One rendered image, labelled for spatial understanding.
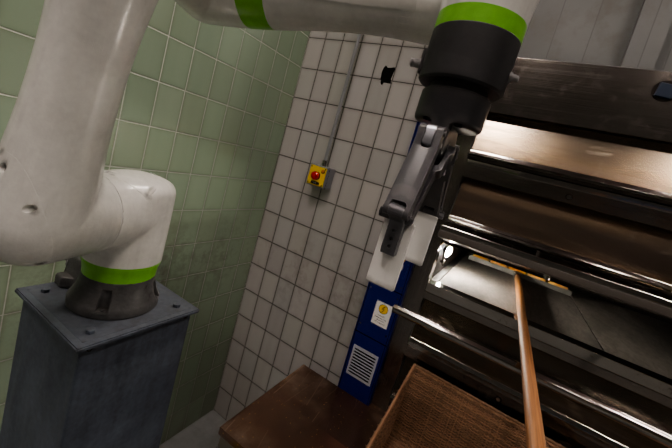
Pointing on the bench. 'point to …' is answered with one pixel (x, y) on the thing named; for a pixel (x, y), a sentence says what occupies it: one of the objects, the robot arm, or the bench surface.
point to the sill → (556, 340)
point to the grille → (362, 365)
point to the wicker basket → (445, 418)
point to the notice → (381, 314)
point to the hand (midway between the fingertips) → (400, 263)
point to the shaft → (528, 377)
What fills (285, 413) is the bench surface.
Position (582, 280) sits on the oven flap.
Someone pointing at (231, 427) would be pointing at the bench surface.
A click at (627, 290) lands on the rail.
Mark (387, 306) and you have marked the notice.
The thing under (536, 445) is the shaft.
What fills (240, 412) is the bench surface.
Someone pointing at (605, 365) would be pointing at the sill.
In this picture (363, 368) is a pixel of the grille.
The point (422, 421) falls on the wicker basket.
